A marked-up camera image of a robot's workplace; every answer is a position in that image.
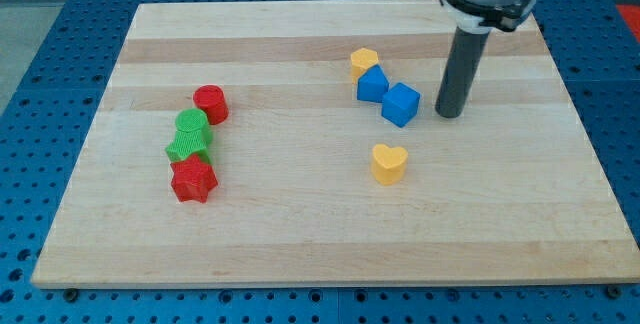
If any yellow heart block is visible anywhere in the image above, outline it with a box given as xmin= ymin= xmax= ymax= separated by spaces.
xmin=370 ymin=144 xmax=409 ymax=185

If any blue cube block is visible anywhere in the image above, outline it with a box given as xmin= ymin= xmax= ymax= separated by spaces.
xmin=381 ymin=82 xmax=421 ymax=127

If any wooden board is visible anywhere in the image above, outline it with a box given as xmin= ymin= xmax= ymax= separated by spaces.
xmin=31 ymin=0 xmax=639 ymax=289

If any blue triangular block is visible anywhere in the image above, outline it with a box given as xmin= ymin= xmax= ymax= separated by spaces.
xmin=356 ymin=65 xmax=389 ymax=103

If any yellow hexagon block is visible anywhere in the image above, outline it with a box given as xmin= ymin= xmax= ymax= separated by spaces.
xmin=350 ymin=48 xmax=379 ymax=84

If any red cylinder block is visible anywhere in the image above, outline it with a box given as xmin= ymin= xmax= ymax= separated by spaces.
xmin=192 ymin=85 xmax=229 ymax=125

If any green star block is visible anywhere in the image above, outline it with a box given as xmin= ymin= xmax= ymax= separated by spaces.
xmin=165 ymin=130 xmax=212 ymax=164

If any green cylinder block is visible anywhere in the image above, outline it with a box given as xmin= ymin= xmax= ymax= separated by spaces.
xmin=175 ymin=108 xmax=213 ymax=145

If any red star block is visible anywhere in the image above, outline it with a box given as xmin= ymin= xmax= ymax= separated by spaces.
xmin=170 ymin=154 xmax=218 ymax=203

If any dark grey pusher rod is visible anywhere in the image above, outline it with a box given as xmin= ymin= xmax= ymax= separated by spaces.
xmin=435 ymin=28 xmax=489 ymax=119

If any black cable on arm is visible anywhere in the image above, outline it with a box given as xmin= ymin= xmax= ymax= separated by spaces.
xmin=438 ymin=0 xmax=543 ymax=33

